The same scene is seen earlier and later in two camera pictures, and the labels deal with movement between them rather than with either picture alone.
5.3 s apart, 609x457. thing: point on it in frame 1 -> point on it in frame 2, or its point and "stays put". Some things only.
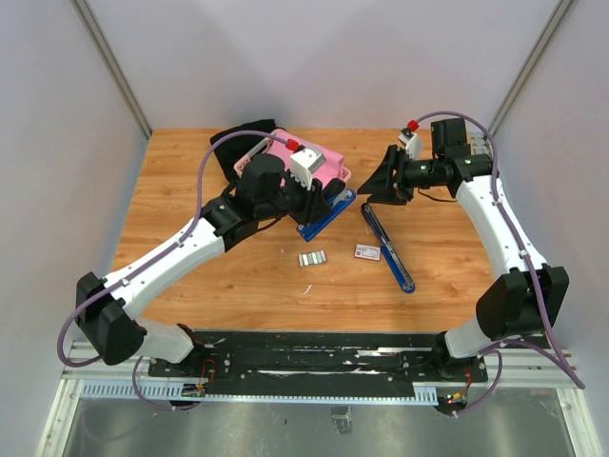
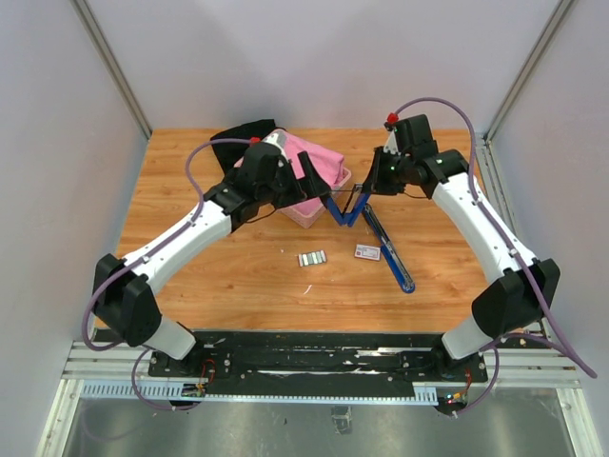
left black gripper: x=314 y=204 -> x=313 y=185
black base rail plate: x=309 y=359 stays put
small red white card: x=368 y=252 stays put
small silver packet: x=309 y=258 stays put
